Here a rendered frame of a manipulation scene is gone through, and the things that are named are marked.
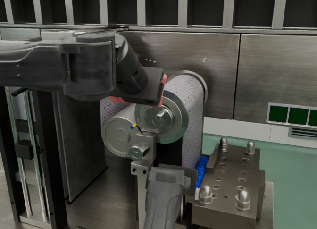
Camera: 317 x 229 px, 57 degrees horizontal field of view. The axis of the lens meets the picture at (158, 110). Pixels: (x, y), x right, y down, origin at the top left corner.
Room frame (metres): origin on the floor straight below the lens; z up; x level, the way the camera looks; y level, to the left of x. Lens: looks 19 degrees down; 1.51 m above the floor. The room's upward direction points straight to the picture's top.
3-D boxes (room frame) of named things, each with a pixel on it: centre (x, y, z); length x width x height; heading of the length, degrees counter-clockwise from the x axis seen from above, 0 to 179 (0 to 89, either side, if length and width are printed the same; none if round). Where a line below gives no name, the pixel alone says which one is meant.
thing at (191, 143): (0.80, -0.10, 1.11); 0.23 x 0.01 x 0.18; 160
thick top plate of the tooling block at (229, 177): (0.80, -0.23, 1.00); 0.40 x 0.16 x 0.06; 160
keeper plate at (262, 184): (0.78, -0.32, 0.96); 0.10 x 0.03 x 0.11; 160
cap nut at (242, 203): (0.63, -0.22, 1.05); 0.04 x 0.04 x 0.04
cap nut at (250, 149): (0.93, -0.33, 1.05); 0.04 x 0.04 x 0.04
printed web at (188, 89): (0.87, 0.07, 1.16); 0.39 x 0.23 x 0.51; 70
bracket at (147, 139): (0.68, 0.04, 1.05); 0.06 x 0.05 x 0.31; 160
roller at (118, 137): (0.86, 0.06, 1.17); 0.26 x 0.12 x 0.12; 160
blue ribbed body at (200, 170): (0.79, -0.13, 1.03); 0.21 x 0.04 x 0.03; 160
